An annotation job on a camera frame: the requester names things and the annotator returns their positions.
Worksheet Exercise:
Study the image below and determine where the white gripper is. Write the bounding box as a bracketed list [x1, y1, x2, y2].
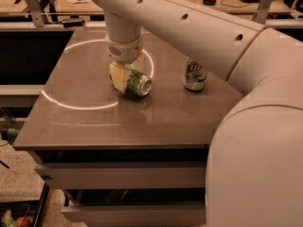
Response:
[105, 35, 144, 93]

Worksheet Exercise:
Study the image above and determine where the green soda can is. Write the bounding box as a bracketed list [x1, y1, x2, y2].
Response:
[126, 69, 152, 96]

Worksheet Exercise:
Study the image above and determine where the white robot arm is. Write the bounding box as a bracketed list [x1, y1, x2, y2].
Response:
[92, 0, 303, 227]

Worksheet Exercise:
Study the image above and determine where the white 7up can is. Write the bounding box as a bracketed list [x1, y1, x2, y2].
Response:
[183, 58, 207, 92]

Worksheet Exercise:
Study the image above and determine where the grey drawer cabinet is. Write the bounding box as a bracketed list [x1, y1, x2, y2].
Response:
[12, 26, 244, 227]

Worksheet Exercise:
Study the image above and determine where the upper cabinet drawer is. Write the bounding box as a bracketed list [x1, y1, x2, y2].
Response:
[36, 162, 205, 189]

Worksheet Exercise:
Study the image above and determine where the cabinet drawer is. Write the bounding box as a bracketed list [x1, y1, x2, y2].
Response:
[36, 162, 205, 189]
[62, 203, 205, 226]

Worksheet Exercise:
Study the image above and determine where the lower cabinet drawer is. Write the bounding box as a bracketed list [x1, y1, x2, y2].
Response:
[62, 203, 205, 226]

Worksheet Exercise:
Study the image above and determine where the black crate with items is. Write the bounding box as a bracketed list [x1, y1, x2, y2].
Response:
[0, 184, 49, 227]

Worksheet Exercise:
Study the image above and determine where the left metal bracket post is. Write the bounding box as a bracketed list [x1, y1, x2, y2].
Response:
[24, 0, 45, 27]

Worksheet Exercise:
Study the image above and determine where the metal bracket post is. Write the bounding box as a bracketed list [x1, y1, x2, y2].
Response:
[24, 0, 45, 27]
[252, 0, 274, 25]

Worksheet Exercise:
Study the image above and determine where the right metal bracket post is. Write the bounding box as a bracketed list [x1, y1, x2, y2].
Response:
[252, 0, 274, 25]

